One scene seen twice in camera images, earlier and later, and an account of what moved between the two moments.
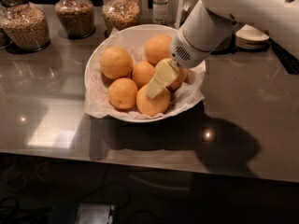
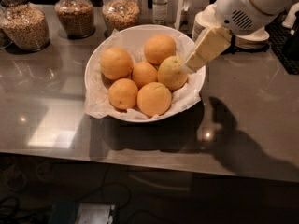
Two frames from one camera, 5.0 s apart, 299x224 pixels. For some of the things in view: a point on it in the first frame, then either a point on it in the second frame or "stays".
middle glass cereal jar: x=75 y=12 stays
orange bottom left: x=122 y=93 stays
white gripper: x=186 y=53 -> x=239 y=13
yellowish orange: x=181 y=77 stays
